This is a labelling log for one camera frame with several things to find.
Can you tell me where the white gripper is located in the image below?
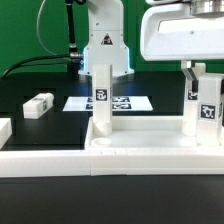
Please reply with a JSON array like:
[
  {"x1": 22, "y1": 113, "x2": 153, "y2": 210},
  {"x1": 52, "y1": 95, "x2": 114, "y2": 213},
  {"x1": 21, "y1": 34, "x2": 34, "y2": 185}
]
[{"x1": 140, "y1": 3, "x2": 224, "y2": 92}]

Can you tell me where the white desk top panel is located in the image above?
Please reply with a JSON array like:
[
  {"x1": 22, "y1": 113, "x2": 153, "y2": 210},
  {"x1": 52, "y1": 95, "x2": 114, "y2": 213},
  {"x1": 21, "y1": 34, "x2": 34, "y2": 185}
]
[{"x1": 85, "y1": 116, "x2": 224, "y2": 175}]

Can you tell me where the fiducial marker sheet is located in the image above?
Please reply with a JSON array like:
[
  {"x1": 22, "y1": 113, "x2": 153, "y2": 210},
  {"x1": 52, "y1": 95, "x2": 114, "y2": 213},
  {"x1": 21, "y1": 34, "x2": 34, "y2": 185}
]
[{"x1": 62, "y1": 96, "x2": 154, "y2": 113}]

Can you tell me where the white block at left edge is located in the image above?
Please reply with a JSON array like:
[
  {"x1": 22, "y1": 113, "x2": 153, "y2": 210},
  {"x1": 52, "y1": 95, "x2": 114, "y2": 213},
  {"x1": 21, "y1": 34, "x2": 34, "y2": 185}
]
[{"x1": 0, "y1": 118, "x2": 12, "y2": 150}]

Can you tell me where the black cable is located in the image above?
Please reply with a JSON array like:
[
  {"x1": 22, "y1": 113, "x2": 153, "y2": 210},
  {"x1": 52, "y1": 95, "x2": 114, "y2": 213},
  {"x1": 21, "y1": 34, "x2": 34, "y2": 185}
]
[{"x1": 0, "y1": 53, "x2": 84, "y2": 81}]

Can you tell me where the grey thin cable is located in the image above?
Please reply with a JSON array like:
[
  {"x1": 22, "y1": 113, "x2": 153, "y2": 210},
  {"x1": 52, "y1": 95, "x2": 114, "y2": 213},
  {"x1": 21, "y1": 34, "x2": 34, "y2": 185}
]
[{"x1": 34, "y1": 0, "x2": 73, "y2": 58}]

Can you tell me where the white L-shaped fixture wall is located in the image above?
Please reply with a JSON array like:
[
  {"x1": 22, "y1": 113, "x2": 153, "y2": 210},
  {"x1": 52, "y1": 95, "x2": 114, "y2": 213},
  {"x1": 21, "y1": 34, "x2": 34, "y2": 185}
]
[{"x1": 0, "y1": 150, "x2": 91, "y2": 178}]

